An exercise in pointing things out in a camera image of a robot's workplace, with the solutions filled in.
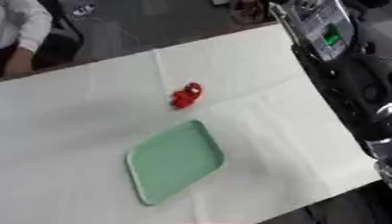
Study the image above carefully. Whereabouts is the green plastic tray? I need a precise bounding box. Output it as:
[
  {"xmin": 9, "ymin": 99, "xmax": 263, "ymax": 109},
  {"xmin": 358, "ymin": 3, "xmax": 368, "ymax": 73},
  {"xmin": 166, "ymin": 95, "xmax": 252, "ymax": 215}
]
[{"xmin": 123, "ymin": 118, "xmax": 227, "ymax": 207}]

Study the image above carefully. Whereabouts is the black chair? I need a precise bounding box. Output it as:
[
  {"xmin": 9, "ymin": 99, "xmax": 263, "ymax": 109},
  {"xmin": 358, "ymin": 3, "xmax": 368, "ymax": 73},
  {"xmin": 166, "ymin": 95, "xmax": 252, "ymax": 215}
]
[{"xmin": 31, "ymin": 0, "xmax": 86, "ymax": 71}]

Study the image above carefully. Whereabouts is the red toy figure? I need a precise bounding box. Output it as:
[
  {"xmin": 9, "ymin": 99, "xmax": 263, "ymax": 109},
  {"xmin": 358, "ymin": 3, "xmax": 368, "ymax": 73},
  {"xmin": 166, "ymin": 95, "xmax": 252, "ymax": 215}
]
[{"xmin": 170, "ymin": 81, "xmax": 206, "ymax": 110}]

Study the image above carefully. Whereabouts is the person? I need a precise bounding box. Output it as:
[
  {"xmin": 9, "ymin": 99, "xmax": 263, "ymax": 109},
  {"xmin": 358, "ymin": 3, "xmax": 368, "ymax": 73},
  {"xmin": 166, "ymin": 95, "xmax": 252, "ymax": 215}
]
[{"xmin": 0, "ymin": 0, "xmax": 54, "ymax": 79}]

